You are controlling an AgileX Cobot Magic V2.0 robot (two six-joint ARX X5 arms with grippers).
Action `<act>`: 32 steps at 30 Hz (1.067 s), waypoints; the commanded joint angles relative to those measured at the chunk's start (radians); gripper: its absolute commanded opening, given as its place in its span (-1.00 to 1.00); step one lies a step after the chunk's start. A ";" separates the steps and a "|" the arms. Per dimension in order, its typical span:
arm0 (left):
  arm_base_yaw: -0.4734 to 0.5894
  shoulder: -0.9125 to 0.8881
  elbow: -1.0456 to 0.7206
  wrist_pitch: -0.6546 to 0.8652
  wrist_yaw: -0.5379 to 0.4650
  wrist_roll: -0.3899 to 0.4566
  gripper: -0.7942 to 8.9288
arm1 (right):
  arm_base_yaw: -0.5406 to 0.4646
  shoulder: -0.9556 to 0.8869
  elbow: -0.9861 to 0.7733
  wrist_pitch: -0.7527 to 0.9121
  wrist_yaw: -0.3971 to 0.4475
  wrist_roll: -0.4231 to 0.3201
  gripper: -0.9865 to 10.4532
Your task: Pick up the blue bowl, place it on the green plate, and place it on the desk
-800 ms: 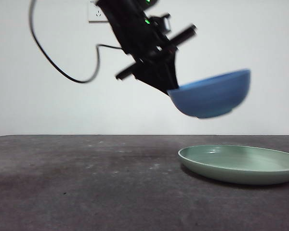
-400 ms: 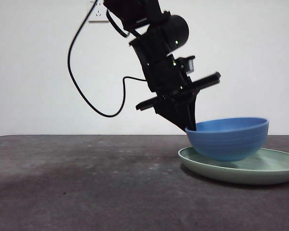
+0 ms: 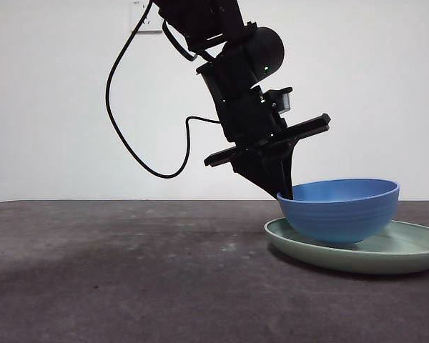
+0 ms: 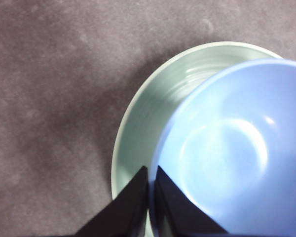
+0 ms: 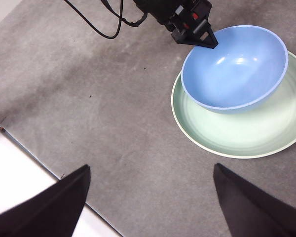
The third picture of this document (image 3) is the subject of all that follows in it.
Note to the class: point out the green round plate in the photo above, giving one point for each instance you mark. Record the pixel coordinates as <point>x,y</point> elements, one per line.
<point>343,261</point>

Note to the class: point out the white wall power socket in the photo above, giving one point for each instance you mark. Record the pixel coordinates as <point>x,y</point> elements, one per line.
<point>152,28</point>

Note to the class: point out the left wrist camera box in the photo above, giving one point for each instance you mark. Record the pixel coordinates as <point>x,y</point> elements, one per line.
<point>280,100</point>

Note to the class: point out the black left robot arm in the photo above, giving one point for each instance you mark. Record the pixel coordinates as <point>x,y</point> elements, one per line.
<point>268,46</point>

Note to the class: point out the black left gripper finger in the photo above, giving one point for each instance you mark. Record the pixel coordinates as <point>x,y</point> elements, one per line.
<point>261,175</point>
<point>289,171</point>

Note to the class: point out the blue ribbed bowl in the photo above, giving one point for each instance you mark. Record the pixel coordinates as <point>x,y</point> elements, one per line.
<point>337,214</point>

